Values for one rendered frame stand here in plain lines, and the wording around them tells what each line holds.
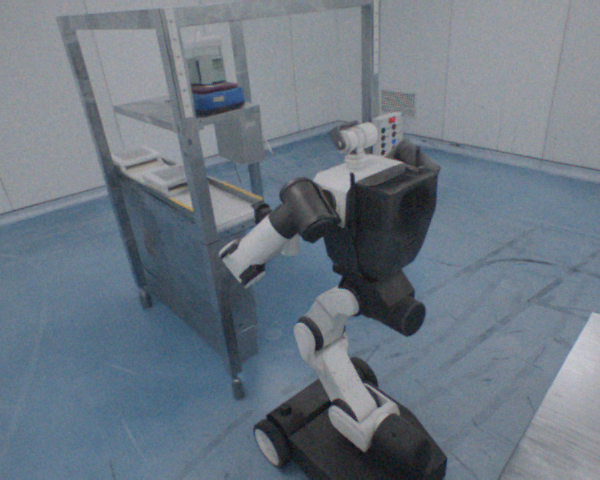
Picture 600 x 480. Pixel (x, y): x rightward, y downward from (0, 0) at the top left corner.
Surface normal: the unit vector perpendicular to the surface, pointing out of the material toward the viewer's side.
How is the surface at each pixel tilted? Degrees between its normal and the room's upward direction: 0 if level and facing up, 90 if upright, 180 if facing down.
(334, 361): 51
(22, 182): 90
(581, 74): 90
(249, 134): 90
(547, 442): 0
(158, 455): 0
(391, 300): 45
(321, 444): 0
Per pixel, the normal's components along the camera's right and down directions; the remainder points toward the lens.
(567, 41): -0.78, 0.35
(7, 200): 0.62, 0.33
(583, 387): -0.08, -0.88
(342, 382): 0.45, -0.31
